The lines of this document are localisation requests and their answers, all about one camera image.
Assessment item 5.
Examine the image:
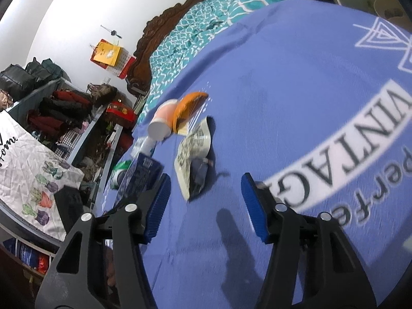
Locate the red yellow wall calendar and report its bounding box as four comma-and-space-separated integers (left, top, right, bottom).
90, 39, 137, 78

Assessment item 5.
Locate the dark blue packet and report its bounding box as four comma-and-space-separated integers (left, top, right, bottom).
114, 153, 163, 213

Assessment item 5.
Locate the teal patterned bedsheet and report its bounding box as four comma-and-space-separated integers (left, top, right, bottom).
137, 0, 290, 126

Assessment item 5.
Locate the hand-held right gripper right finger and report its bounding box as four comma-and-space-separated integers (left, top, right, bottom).
241, 172, 377, 309

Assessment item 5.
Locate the dark green bag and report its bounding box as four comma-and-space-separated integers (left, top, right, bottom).
25, 57, 63, 81

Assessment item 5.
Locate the newspaper print bag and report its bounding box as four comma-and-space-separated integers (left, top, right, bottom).
174, 116, 214, 200

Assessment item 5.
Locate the red gift box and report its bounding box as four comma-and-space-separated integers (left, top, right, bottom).
106, 101, 136, 128

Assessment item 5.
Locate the grey metal shelf rack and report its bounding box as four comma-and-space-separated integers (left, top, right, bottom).
0, 77, 124, 264

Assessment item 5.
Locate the pink paper cup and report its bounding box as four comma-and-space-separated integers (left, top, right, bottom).
147, 99, 179, 141

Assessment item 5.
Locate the hanging key ornament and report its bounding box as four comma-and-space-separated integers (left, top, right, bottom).
100, 24, 123, 38

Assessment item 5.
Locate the orange snack wrapper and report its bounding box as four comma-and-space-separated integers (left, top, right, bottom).
172, 92, 209, 134

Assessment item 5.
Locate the round beige bin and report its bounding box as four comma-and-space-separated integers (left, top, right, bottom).
373, 0, 409, 23

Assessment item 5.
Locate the black bag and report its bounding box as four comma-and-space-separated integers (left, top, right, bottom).
0, 64, 36, 102

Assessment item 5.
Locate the white cactus printed cloth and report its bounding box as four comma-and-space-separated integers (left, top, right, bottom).
0, 109, 85, 242

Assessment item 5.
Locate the clear plastic bottle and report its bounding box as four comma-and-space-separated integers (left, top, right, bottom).
132, 135, 158, 158

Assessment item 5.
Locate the brown handbag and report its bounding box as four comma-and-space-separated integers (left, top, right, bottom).
87, 82, 118, 106

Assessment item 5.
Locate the pile of red dark clothes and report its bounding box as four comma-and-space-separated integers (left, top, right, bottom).
27, 90, 94, 139

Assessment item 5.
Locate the blue printed blanket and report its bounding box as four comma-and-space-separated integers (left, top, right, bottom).
97, 0, 412, 309

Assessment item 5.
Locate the carved wooden headboard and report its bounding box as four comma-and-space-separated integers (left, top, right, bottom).
125, 0, 208, 95

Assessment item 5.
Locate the blue plastic bag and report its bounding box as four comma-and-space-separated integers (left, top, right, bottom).
3, 238, 54, 274

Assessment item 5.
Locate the green drink can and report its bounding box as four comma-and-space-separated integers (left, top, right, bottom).
109, 161, 132, 190

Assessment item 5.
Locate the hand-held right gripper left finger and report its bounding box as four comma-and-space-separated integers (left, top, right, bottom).
35, 173, 172, 309

